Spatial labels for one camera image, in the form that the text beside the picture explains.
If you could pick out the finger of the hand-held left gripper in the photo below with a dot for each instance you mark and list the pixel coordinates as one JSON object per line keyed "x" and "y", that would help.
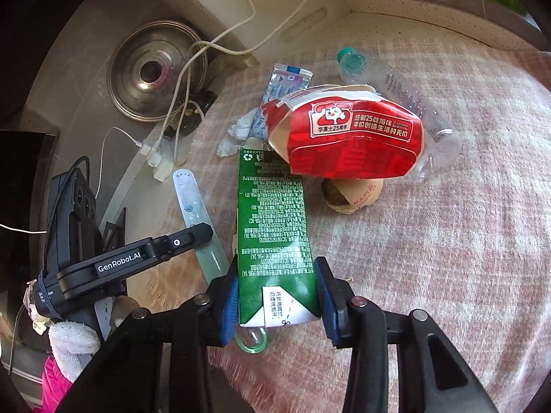
{"x": 181, "y": 241}
{"x": 107, "y": 230}

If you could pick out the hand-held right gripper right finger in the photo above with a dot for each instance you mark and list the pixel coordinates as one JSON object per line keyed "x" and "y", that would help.
{"x": 327, "y": 305}

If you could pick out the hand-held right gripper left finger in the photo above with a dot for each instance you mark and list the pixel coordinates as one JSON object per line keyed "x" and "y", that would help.
{"x": 230, "y": 305}

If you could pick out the clear plastic tube package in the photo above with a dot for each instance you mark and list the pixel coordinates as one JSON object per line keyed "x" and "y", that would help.
{"x": 191, "y": 206}

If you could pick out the green drink carton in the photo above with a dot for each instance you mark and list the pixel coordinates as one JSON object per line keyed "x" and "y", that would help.
{"x": 275, "y": 223}

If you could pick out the red paper food box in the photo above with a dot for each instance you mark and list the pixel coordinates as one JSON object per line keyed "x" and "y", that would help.
{"x": 353, "y": 137}

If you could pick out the white blue squeezed tube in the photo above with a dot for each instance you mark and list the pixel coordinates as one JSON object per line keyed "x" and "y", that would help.
{"x": 280, "y": 86}

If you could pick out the clear plastic bottle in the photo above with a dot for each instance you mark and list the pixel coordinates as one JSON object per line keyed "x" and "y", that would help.
{"x": 413, "y": 90}

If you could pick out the person's left forearm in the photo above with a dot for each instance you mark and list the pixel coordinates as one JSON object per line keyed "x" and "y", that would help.
{"x": 54, "y": 383}

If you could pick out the person's left hand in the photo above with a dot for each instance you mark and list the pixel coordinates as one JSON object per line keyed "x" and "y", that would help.
{"x": 73, "y": 340}

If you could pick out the white power strip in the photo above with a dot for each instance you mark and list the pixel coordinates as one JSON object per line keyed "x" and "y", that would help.
{"x": 161, "y": 167}

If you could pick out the pink plaid blanket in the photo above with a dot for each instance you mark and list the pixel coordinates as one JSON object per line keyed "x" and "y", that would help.
{"x": 430, "y": 266}

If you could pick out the metal pot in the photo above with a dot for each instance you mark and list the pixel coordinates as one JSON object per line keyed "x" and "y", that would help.
{"x": 137, "y": 90}

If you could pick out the black flat object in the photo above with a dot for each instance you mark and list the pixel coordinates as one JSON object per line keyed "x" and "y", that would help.
{"x": 202, "y": 99}

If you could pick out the white appliance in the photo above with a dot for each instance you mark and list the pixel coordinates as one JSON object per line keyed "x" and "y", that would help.
{"x": 224, "y": 4}

